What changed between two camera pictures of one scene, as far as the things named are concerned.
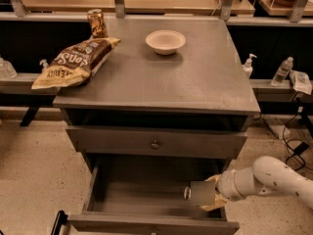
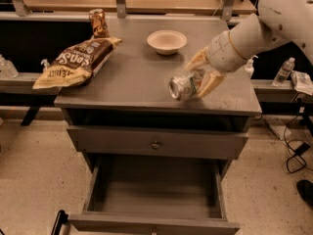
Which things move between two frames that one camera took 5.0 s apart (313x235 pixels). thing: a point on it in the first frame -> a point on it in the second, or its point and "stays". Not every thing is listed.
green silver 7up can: x=201 y=193 -> x=183 y=87
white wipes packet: x=300 y=81 stays
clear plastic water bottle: x=282 y=71 stays
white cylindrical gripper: x=227 y=184 -> x=222 y=54
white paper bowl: x=164 y=41 stays
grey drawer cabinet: x=174 y=88 stays
